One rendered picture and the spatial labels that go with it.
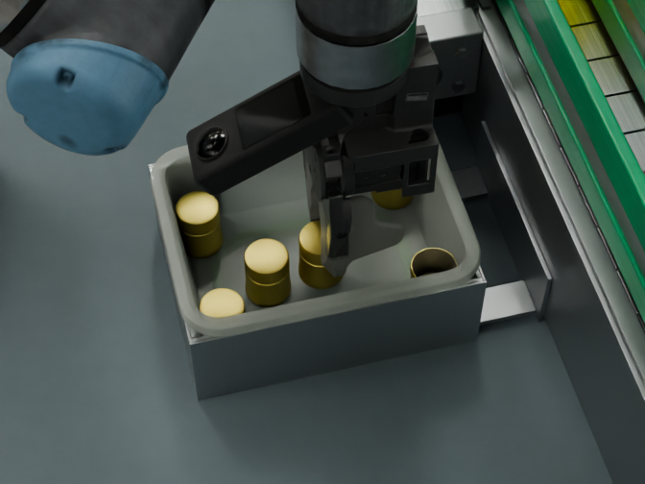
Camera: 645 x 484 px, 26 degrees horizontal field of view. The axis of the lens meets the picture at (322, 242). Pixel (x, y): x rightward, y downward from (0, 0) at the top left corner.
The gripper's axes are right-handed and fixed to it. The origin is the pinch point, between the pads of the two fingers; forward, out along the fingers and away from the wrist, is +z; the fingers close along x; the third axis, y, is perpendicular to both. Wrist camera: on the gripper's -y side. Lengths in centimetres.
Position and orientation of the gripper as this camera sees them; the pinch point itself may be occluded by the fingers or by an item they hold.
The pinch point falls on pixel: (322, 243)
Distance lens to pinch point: 105.0
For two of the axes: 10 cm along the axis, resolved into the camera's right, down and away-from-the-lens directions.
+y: 9.8, -1.7, 1.3
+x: -2.1, -7.9, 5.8
